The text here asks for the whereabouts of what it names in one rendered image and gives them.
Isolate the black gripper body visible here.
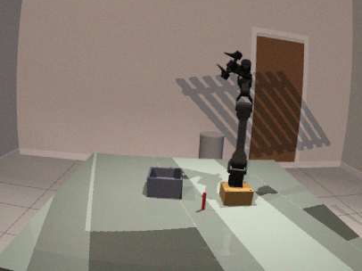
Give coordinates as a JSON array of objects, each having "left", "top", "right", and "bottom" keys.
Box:
[{"left": 221, "top": 51, "right": 243, "bottom": 80}]

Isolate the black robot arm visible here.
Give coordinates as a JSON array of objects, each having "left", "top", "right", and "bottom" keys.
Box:
[{"left": 226, "top": 59, "right": 253, "bottom": 188}]

